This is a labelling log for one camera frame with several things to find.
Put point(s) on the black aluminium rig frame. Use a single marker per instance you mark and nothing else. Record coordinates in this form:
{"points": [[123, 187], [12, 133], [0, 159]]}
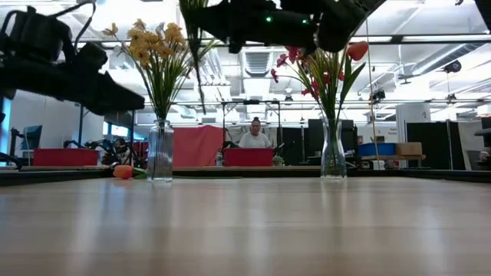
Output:
{"points": [[57, 177]]}

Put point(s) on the silver ceiling air duct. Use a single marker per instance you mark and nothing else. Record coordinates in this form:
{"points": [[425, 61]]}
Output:
{"points": [[257, 63]]}

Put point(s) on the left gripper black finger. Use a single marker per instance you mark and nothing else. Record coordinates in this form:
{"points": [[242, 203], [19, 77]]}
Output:
{"points": [[113, 97]]}

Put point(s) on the red plastic bin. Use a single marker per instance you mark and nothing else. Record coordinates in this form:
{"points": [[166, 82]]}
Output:
{"points": [[65, 157], [248, 157]]}

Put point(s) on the black metal gantry frame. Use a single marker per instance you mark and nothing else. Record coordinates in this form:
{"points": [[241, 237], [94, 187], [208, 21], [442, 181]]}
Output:
{"points": [[81, 128], [251, 102]]}

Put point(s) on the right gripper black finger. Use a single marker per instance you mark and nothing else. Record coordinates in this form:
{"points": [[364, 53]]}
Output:
{"points": [[211, 19]]}

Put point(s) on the clear water bottle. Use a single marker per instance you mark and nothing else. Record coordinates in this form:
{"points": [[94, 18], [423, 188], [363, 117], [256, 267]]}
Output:
{"points": [[219, 158]]}

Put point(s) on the smooth clear glass vase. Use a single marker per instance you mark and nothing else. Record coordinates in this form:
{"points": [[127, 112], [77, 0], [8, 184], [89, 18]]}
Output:
{"points": [[333, 161]]}

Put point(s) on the dark computer monitor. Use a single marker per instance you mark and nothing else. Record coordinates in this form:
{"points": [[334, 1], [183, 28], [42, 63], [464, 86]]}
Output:
{"points": [[32, 137]]}

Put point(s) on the ribbed clear glass vase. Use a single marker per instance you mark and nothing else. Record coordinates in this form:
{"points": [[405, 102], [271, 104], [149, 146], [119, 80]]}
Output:
{"points": [[160, 153]]}

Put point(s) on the blue plastic bin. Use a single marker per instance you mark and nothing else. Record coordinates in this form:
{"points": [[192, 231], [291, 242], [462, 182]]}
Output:
{"points": [[377, 149]]}

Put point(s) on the red fabric panel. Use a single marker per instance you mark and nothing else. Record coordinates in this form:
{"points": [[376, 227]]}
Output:
{"points": [[195, 145]]}

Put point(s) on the orange artificial tulip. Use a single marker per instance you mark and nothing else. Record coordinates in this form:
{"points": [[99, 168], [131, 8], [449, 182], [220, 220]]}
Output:
{"points": [[122, 171], [357, 50]]}

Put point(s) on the cardboard box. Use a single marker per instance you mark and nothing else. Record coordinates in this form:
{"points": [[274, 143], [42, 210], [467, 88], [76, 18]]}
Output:
{"points": [[409, 149]]}

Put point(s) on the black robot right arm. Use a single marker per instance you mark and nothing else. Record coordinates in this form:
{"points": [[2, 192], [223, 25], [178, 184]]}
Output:
{"points": [[341, 23]]}

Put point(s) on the black partition panel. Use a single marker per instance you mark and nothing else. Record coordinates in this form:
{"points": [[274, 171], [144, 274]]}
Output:
{"points": [[433, 145]]}

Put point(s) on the person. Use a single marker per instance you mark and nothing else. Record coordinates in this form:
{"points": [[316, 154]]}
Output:
{"points": [[122, 151], [255, 141]]}

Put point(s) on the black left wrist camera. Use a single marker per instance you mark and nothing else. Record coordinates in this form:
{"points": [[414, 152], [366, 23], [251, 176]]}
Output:
{"points": [[34, 38]]}

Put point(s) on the black security camera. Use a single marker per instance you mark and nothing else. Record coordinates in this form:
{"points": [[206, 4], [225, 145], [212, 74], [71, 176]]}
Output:
{"points": [[453, 67]]}

